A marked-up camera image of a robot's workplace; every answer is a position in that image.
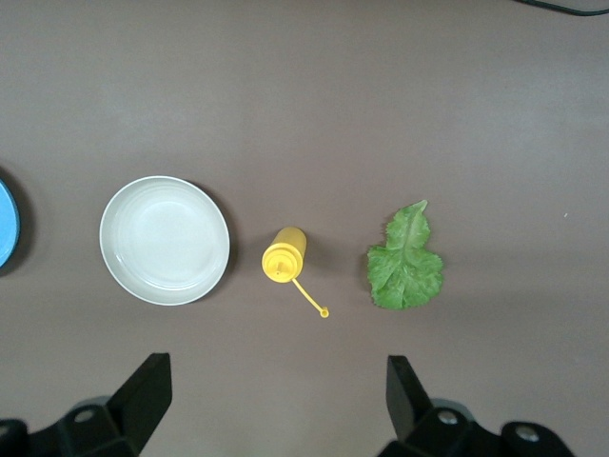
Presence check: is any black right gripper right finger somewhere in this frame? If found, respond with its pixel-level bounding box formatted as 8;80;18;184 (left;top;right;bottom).
378;354;577;457

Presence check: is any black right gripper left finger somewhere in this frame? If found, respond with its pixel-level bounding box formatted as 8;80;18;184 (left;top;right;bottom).
0;352;172;457

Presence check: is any green lettuce leaf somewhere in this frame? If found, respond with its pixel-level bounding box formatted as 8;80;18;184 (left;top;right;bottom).
365;199;445;311

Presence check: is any yellow mustard squeeze bottle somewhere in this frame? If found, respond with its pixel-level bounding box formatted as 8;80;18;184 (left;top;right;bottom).
261;226;330;320

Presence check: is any beige plate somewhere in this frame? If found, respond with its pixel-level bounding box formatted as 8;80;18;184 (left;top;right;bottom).
98;175;231;307

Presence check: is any blue plate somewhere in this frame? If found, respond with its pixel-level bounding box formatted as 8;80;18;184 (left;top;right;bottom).
0;167;23;277

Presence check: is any long black table cable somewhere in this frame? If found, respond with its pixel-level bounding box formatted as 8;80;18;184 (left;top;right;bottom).
516;0;609;18

